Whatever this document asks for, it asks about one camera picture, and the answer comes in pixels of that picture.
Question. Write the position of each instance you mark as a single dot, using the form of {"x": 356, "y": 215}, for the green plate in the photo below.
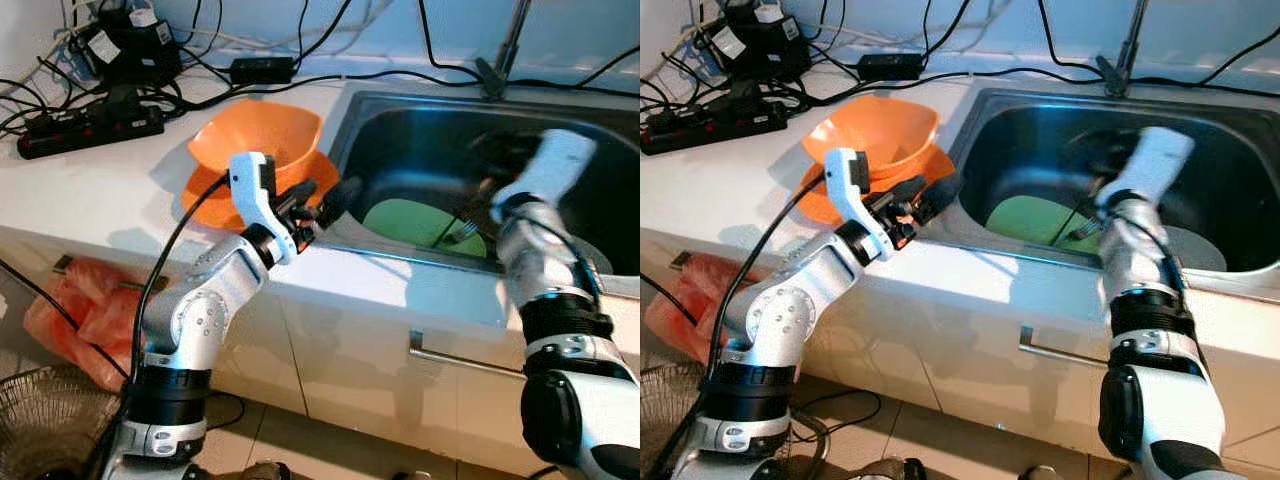
{"x": 1020, "y": 220}
{"x": 400, "y": 222}

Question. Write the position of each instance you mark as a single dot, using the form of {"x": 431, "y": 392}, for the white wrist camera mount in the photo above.
{"x": 850, "y": 185}
{"x": 1155, "y": 160}
{"x": 550, "y": 165}
{"x": 250, "y": 190}

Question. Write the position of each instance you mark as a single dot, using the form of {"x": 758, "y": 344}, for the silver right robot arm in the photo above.
{"x": 570, "y": 390}
{"x": 1160, "y": 400}

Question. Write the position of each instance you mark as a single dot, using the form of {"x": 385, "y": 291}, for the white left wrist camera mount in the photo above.
{"x": 850, "y": 185}
{"x": 250, "y": 190}

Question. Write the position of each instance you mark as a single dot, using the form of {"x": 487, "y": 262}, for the black power adapter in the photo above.
{"x": 890, "y": 67}
{"x": 262, "y": 70}

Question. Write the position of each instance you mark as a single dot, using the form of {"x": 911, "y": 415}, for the orange plate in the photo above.
{"x": 815, "y": 200}
{"x": 205, "y": 205}

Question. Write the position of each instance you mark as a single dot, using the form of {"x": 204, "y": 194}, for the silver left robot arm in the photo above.
{"x": 790, "y": 310}
{"x": 195, "y": 310}

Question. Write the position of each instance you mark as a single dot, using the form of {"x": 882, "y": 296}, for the metal fork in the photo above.
{"x": 1085, "y": 232}
{"x": 465, "y": 232}

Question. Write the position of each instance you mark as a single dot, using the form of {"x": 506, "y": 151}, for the orange plastic bag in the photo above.
{"x": 80, "y": 310}
{"x": 690, "y": 305}

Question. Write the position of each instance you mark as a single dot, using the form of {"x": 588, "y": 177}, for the black power strip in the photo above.
{"x": 715, "y": 125}
{"x": 90, "y": 130}

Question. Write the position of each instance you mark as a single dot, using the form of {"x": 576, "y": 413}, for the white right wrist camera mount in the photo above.
{"x": 550, "y": 165}
{"x": 1155, "y": 160}

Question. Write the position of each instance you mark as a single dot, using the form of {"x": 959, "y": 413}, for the dark faucet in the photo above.
{"x": 1128, "y": 45}
{"x": 510, "y": 45}

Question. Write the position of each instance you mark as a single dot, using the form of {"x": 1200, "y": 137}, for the stainless steel sink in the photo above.
{"x": 1030, "y": 150}
{"x": 420, "y": 150}

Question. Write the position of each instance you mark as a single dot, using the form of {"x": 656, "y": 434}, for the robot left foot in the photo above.
{"x": 265, "y": 470}
{"x": 890, "y": 470}

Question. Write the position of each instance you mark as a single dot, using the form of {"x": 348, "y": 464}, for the orange bowl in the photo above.
{"x": 870, "y": 125}
{"x": 255, "y": 130}

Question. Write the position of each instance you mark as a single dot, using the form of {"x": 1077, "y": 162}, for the black charger with white label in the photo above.
{"x": 760, "y": 45}
{"x": 135, "y": 50}

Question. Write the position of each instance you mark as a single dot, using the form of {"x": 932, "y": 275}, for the grey plate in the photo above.
{"x": 598, "y": 258}
{"x": 1200, "y": 250}

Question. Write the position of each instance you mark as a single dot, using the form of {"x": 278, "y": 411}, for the white kitchen cabinet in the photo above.
{"x": 350, "y": 360}
{"x": 950, "y": 350}

